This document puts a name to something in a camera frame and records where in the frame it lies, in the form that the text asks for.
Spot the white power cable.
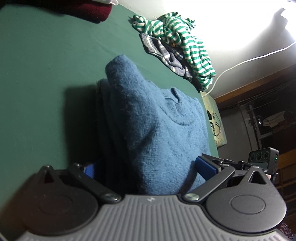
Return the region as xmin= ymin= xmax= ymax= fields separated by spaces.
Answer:
xmin=203 ymin=40 xmax=296 ymax=95

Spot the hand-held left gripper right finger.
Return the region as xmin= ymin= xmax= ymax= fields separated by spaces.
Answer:
xmin=182 ymin=156 xmax=271 ymax=205

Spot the stack of folded clothes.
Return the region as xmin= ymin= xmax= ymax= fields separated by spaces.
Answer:
xmin=53 ymin=0 xmax=114 ymax=24

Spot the white towel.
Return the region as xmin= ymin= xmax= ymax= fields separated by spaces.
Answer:
xmin=262 ymin=111 xmax=287 ymax=127

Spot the black charger with cable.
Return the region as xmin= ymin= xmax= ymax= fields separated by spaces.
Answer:
xmin=206 ymin=111 xmax=223 ymax=137

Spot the grey blue striped garment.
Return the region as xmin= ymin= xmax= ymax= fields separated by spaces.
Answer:
xmin=140 ymin=32 xmax=193 ymax=79

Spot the green white striped shirt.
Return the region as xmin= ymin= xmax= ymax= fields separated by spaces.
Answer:
xmin=128 ymin=12 xmax=217 ymax=91

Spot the pale yellow floral mattress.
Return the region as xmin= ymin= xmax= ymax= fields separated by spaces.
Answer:
xmin=200 ymin=91 xmax=228 ymax=147

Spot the wooden wardrobe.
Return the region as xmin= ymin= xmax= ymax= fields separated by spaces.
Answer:
xmin=214 ymin=65 xmax=296 ymax=202

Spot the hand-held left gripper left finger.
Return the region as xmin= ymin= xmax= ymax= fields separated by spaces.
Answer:
xmin=35 ymin=160 xmax=122 ymax=205

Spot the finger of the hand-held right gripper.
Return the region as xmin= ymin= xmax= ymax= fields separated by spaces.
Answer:
xmin=202 ymin=153 xmax=252 ymax=172

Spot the blue knit sweater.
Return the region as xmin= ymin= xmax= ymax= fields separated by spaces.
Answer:
xmin=96 ymin=54 xmax=212 ymax=196

